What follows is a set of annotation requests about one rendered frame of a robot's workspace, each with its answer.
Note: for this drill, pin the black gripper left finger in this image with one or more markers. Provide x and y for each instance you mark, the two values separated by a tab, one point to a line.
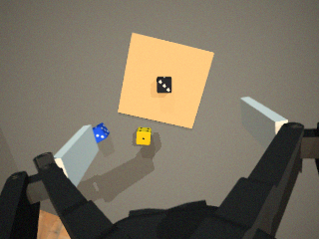
21	195

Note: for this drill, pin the orange flat square mat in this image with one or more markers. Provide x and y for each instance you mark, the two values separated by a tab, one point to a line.
150	58

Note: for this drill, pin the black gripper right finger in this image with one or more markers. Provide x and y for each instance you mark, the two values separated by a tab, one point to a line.
264	195

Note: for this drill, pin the yellow die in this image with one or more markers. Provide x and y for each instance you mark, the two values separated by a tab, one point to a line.
144	135

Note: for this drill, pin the black die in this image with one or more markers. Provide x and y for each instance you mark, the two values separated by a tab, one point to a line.
164	85

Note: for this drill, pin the blue die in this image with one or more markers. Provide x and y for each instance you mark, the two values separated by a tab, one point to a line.
101	132

